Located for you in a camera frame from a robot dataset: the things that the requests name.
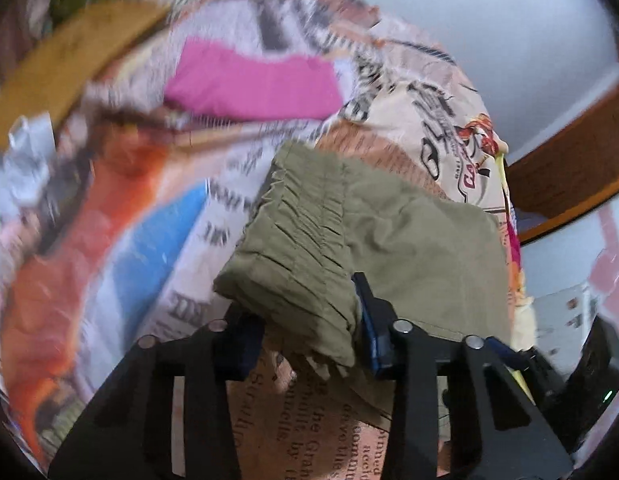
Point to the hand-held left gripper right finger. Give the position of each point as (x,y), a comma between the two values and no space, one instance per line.
(369,325)

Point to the wooden wardrobe cabinet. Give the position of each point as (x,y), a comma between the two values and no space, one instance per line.
(574,170)

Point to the khaki pants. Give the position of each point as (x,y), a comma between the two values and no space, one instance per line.
(389,240)

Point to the pink cloth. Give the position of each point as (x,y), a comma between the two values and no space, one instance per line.
(254,82)

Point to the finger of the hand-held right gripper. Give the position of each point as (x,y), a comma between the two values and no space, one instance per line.
(514,360)

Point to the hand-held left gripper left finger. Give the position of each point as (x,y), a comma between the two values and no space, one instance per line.
(249,347)

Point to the wooden lap table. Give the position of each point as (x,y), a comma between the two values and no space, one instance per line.
(74,60)

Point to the pile of papers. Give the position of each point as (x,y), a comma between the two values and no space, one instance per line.
(32,150)

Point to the printed blanket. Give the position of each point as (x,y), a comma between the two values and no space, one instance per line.
(164,240)

